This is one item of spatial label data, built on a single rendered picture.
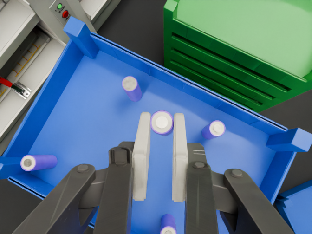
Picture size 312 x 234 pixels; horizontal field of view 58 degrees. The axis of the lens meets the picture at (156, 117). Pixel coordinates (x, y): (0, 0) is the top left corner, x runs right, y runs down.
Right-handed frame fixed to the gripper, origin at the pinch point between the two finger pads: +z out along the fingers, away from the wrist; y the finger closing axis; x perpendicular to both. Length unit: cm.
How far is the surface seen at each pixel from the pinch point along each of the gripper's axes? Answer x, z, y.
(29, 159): -7.1, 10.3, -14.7
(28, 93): -12, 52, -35
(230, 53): 1.5, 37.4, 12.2
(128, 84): 0.8, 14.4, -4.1
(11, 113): -17, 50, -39
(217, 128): -3.4, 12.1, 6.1
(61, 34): 3, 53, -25
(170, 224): -13.1, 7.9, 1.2
